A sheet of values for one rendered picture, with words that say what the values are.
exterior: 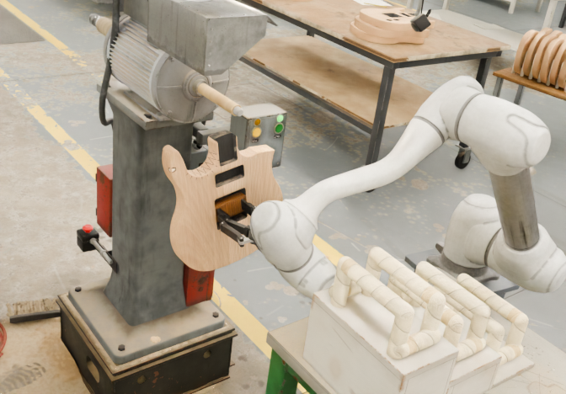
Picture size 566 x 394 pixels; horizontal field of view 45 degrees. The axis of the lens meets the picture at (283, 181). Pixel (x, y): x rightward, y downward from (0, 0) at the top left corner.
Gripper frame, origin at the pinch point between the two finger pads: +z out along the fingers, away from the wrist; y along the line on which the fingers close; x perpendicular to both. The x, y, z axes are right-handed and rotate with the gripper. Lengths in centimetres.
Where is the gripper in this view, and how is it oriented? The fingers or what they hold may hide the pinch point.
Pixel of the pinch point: (232, 209)
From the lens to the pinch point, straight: 188.5
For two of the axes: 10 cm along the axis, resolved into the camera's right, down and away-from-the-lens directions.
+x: -0.2, -8.5, -5.3
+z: -6.0, -4.2, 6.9
